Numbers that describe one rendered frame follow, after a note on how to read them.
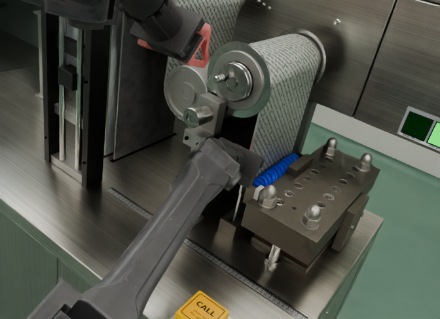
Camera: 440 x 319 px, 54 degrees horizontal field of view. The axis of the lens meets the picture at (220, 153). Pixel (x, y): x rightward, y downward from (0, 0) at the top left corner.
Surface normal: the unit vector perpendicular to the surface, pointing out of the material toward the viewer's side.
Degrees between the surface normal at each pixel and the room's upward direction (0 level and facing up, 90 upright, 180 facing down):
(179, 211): 27
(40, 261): 90
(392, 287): 0
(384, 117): 90
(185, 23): 50
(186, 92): 90
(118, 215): 0
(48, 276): 90
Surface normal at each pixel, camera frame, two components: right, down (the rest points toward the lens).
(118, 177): 0.18, -0.85
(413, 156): -0.58, 0.32
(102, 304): 0.58, -0.62
